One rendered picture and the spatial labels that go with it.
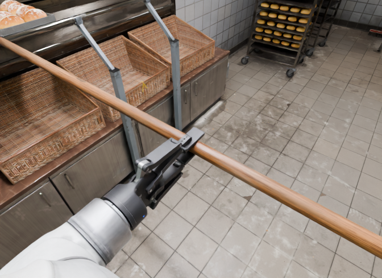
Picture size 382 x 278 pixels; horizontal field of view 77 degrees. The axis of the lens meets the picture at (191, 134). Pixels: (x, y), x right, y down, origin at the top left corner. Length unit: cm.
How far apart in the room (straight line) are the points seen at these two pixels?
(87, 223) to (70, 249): 4
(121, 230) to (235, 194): 153
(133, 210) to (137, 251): 130
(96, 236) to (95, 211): 4
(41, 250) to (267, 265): 146
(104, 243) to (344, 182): 204
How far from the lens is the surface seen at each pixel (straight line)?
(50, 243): 38
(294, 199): 46
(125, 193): 41
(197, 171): 197
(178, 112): 189
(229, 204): 183
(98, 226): 39
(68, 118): 171
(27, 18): 137
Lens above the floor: 156
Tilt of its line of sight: 44 degrees down
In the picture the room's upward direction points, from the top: straight up
